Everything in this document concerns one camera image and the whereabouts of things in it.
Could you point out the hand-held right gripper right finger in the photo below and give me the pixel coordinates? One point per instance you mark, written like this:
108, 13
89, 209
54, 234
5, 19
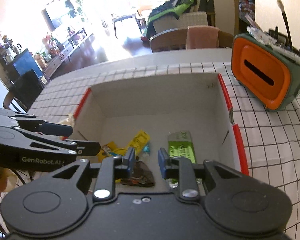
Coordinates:
162, 162

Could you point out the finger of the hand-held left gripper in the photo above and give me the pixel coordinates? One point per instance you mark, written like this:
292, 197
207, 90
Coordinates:
58, 129
88, 149

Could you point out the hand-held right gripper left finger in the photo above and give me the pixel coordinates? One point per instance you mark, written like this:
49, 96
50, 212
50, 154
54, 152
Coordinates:
130, 161

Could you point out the pale white snack packet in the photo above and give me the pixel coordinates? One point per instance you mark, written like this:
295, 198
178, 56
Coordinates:
68, 121

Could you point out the dark maroon snack packet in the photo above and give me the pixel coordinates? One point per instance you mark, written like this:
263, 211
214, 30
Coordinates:
140, 175

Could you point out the small blue white candy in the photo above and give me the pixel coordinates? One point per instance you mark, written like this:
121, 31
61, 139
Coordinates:
146, 151

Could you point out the green snack packet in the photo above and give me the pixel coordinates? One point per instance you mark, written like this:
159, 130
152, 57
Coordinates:
182, 147

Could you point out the red cardboard box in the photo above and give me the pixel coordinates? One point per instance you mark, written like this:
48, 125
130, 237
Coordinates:
152, 100

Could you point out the person's left hand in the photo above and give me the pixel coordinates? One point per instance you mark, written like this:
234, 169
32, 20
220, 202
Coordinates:
1, 187

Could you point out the dark chair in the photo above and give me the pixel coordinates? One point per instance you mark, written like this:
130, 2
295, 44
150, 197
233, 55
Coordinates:
27, 90

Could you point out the blue front cabinet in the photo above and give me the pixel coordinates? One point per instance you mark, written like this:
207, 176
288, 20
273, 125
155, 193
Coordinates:
23, 63

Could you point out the long television cabinet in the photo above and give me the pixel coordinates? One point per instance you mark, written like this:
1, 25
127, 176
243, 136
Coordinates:
65, 52

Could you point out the checkered tablecloth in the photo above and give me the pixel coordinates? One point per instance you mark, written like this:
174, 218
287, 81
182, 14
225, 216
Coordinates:
265, 142

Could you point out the television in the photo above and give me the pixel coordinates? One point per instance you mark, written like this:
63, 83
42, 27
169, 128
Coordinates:
56, 15

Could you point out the wooden chair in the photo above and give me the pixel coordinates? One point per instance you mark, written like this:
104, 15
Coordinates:
170, 41

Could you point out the red item on floor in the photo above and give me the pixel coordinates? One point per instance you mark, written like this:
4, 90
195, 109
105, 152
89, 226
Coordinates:
145, 38

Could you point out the tall green plant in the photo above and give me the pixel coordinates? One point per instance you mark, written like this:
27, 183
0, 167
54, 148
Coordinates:
80, 5

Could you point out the coffee table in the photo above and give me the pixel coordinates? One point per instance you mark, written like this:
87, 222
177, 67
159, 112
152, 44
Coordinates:
123, 20

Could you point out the pink towel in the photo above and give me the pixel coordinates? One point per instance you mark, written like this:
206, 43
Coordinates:
202, 37

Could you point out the orange green tissue box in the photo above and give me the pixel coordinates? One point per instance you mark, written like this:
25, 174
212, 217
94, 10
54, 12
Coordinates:
260, 65

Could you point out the beige sofa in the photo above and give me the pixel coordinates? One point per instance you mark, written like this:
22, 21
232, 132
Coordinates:
187, 21

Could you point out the green black jacket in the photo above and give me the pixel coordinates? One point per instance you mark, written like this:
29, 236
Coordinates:
172, 7

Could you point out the white marker pen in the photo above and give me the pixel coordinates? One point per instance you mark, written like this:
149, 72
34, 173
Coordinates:
287, 53

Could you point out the small black gadget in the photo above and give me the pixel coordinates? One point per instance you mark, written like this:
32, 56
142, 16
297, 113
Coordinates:
280, 37

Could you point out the long black writing brush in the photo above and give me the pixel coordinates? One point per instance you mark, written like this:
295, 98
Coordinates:
286, 22

